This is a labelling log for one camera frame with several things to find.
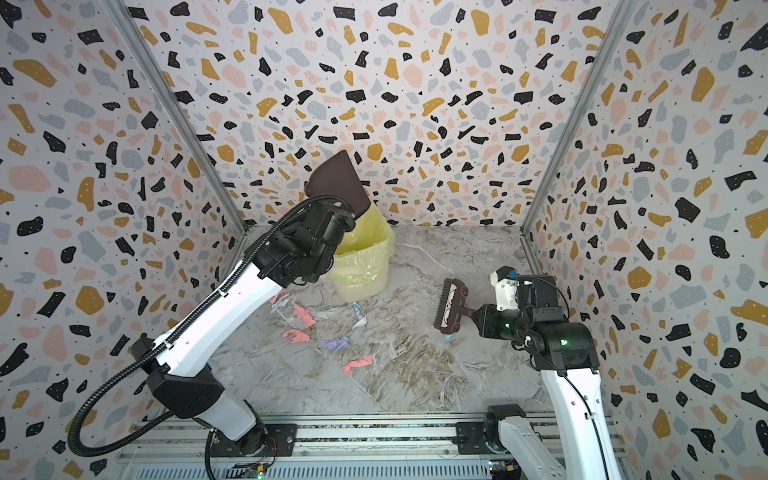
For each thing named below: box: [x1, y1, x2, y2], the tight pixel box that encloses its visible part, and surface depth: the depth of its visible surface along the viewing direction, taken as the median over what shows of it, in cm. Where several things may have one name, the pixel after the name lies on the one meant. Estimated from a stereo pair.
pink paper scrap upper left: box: [294, 304, 316, 329], surface depth 97 cm
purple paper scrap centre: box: [321, 336, 349, 351], surface depth 92 cm
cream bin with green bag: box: [328, 202, 396, 303], surface depth 84 cm
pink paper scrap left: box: [282, 329, 311, 343], surface depth 93 cm
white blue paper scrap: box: [352, 301, 367, 329], surface depth 97 cm
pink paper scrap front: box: [342, 355, 374, 375], surface depth 88 cm
